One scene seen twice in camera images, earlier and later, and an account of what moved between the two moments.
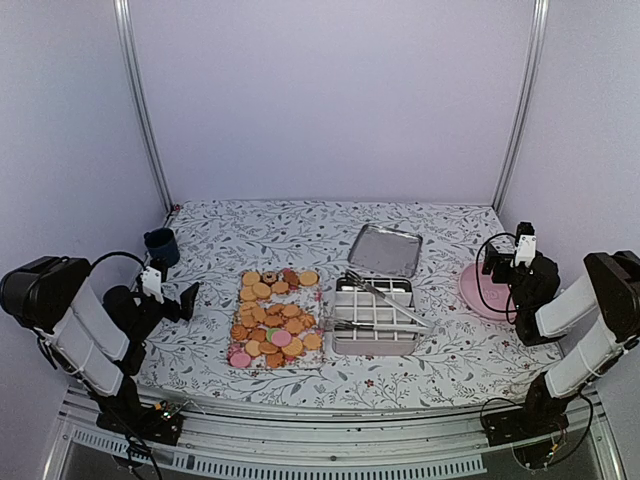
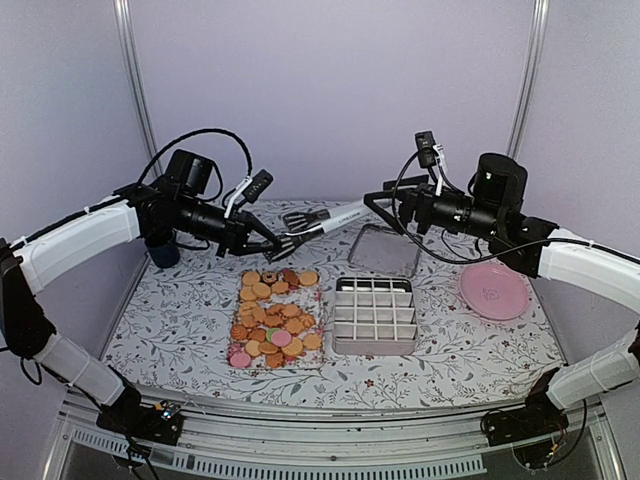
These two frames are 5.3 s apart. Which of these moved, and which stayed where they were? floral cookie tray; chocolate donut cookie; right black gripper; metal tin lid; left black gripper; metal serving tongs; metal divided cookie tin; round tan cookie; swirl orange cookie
Moved: right black gripper; metal serving tongs; left black gripper
Stayed: metal divided cookie tin; round tan cookie; floral cookie tray; swirl orange cookie; metal tin lid; chocolate donut cookie
